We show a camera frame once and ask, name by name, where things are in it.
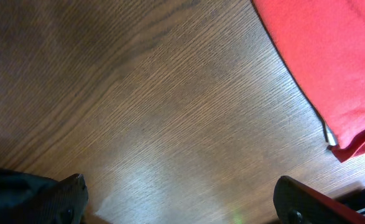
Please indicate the white garment under red shirt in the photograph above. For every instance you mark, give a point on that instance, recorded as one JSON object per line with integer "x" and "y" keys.
{"x": 330, "y": 137}

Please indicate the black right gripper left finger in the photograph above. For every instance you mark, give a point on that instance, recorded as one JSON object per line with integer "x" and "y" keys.
{"x": 71, "y": 199}

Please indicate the dark green Nike t-shirt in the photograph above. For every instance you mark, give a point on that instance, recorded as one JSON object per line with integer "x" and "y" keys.
{"x": 18, "y": 187}

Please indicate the red t-shirt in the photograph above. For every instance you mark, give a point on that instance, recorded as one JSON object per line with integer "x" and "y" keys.
{"x": 322, "y": 43}

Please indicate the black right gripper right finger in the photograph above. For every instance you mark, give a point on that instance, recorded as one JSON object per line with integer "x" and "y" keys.
{"x": 296, "y": 202}

